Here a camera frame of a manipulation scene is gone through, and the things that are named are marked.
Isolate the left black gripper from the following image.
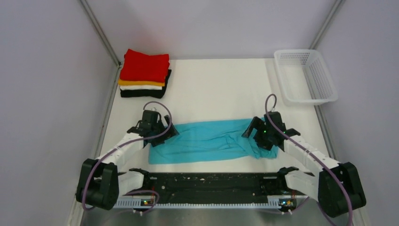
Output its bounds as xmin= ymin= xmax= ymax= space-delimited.
xmin=151 ymin=115 xmax=178 ymax=147

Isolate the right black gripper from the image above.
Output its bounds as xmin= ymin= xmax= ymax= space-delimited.
xmin=243 ymin=117 xmax=273 ymax=151

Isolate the turquoise t shirt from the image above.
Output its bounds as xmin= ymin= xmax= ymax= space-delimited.
xmin=148 ymin=119 xmax=279 ymax=164

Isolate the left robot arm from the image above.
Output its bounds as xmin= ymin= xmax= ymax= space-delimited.
xmin=75 ymin=110 xmax=179 ymax=210

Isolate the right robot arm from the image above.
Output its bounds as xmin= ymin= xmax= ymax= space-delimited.
xmin=241 ymin=112 xmax=367 ymax=218

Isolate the white folded t shirt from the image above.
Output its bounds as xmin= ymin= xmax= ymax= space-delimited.
xmin=120 ymin=85 xmax=164 ymax=90

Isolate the white plastic basket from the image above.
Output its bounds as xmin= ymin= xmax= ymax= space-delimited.
xmin=274 ymin=49 xmax=338 ymax=106

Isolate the orange folded t shirt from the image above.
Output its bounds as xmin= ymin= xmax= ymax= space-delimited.
xmin=118 ymin=79 xmax=166 ymax=87

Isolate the red folded t shirt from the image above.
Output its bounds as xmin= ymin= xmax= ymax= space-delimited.
xmin=120 ymin=49 xmax=170 ymax=83

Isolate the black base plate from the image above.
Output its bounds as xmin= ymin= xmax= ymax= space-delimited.
xmin=139 ymin=172 xmax=302 ymax=204

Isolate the aluminium frame rail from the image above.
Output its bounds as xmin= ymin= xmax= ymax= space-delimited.
xmin=74 ymin=176 xmax=359 ymax=199

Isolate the white cable duct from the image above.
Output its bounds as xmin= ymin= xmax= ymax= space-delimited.
xmin=113 ymin=197 xmax=282 ymax=209

